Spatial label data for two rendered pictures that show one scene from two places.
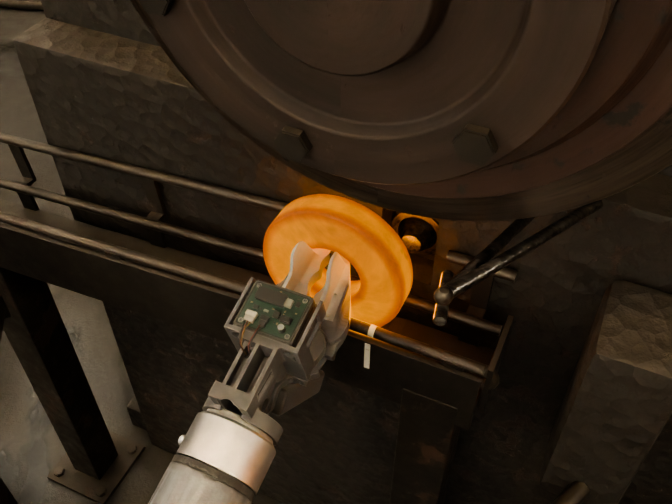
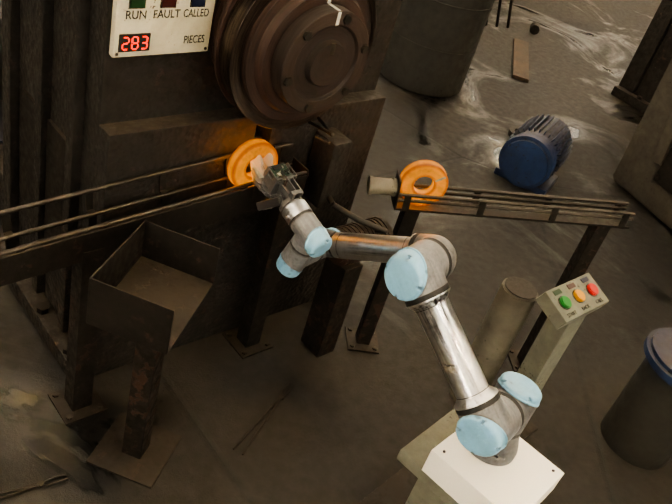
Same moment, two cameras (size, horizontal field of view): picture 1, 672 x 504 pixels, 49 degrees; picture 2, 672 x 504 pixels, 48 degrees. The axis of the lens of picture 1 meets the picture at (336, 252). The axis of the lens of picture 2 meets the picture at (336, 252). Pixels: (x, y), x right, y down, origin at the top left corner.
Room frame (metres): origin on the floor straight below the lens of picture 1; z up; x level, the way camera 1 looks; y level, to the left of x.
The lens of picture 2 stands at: (-0.28, 1.71, 1.86)
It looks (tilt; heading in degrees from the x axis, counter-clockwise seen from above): 35 degrees down; 286
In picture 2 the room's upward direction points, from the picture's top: 18 degrees clockwise
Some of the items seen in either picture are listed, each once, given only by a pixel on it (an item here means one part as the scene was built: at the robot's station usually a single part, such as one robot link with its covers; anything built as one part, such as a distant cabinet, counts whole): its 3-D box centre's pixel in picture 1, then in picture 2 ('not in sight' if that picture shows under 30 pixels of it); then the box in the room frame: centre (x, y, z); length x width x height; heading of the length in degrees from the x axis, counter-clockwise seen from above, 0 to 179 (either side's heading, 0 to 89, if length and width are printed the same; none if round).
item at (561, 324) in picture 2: not in sight; (540, 362); (-0.47, -0.36, 0.31); 0.24 x 0.16 x 0.62; 65
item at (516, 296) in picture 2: not in sight; (491, 345); (-0.31, -0.39, 0.26); 0.12 x 0.12 x 0.52
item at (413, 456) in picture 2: not in sight; (475, 465); (-0.41, 0.16, 0.28); 0.32 x 0.32 x 0.04; 72
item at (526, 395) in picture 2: not in sight; (512, 401); (-0.41, 0.16, 0.54); 0.13 x 0.12 x 0.14; 77
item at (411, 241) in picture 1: (437, 196); not in sight; (0.63, -0.12, 0.74); 0.17 x 0.04 x 0.04; 155
